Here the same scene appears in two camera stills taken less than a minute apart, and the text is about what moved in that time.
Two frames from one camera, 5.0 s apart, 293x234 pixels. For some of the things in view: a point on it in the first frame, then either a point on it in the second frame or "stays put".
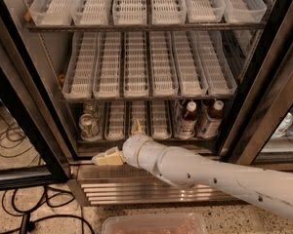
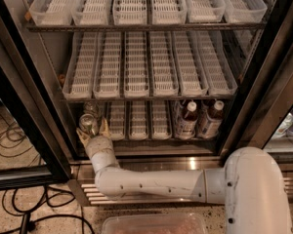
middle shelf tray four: (164, 73) stays put
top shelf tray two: (92, 7) stays put
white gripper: (130, 150) → (99, 144)
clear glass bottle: (88, 128) stays put
